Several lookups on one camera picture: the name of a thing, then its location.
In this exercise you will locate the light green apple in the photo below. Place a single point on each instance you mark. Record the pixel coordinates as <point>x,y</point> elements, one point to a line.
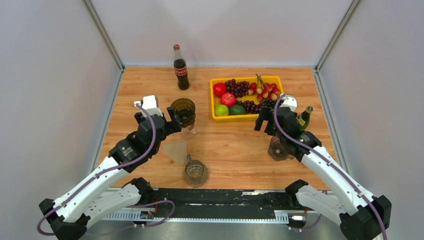
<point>221,110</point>

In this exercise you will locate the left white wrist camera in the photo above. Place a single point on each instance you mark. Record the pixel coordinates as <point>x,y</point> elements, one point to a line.
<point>149,105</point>

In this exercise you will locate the ribbed glass mug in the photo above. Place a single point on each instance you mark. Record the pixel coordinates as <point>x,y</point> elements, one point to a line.
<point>195,174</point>

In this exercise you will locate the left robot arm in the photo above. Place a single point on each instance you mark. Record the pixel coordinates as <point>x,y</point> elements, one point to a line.
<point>71,215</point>

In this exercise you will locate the red grape bunch far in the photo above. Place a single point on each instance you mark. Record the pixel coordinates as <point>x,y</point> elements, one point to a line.
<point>237,88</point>

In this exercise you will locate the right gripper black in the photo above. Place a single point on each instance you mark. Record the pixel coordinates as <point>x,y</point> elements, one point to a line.
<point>265,115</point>

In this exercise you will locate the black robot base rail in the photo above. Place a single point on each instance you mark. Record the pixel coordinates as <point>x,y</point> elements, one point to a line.
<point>197,205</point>

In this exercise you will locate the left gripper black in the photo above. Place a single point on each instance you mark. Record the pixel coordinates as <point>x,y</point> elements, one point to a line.
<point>169,129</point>

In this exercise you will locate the dark grape bunch near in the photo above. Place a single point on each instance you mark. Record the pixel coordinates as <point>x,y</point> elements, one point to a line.
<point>254,108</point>

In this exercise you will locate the red apple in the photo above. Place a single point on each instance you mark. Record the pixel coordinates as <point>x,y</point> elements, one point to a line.
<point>219,89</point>
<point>228,99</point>

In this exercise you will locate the clear glass carafe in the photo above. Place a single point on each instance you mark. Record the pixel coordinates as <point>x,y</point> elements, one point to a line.
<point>189,132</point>

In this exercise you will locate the red apple far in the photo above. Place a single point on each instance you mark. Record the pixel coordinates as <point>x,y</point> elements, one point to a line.
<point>219,89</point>

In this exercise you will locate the cola glass bottle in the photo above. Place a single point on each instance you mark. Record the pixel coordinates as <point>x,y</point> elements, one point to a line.
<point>180,69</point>

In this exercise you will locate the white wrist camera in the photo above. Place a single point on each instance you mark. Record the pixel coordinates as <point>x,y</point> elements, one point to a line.
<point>149,105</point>
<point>288,101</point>

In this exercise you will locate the red apple near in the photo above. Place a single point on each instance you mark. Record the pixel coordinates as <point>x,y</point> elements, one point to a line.
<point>228,99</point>

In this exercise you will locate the dark green lime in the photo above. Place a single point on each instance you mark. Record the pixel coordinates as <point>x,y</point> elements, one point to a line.
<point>236,110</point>

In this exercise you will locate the green glass bottle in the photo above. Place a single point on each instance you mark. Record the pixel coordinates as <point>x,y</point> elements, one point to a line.
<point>303,119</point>

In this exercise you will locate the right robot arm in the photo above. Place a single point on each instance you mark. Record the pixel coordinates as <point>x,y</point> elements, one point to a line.
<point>359,214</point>

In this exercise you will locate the yellow plastic fruit tray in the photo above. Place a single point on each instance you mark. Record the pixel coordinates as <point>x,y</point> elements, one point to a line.
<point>216,101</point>

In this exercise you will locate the grey transparent coffee dripper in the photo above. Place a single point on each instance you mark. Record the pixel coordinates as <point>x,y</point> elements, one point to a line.
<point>276,150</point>

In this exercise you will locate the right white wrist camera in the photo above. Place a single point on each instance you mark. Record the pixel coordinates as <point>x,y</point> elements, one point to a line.
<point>288,101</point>

